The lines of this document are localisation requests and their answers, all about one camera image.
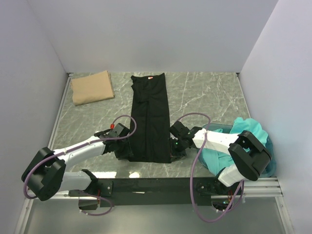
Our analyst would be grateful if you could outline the black t-shirt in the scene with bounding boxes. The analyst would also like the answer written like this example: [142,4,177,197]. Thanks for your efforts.
[128,73,171,163]

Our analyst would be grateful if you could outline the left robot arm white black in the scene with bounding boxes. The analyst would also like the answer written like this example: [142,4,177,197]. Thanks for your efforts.
[21,136,131,201]

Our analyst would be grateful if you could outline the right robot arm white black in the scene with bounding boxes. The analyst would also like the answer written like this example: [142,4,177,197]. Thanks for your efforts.
[170,126,272,195]

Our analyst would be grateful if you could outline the teal t-shirt in basket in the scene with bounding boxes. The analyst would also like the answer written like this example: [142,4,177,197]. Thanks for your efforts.
[199,117,269,176]

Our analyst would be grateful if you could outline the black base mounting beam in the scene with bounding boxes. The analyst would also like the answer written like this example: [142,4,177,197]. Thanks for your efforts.
[68,177,242,208]

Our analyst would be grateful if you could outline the folded tan t-shirt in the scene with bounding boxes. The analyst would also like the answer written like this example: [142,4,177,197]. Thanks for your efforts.
[71,71,115,105]

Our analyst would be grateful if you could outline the blue plastic laundry basket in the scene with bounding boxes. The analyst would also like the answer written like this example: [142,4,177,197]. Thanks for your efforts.
[198,123,277,178]

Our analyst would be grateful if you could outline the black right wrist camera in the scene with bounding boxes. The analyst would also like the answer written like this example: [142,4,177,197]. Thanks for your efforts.
[169,121,202,140]

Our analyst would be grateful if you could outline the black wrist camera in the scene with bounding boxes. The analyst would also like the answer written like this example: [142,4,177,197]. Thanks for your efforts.
[94,123,130,140]
[169,121,202,140]

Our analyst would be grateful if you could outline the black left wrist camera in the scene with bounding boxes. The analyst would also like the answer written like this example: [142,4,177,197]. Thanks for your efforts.
[94,123,130,140]

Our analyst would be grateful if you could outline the aluminium rail frame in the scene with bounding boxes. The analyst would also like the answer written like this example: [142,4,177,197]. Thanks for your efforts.
[26,177,283,199]

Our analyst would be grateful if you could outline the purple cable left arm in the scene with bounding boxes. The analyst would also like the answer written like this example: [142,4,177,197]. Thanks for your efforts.
[23,115,137,216]

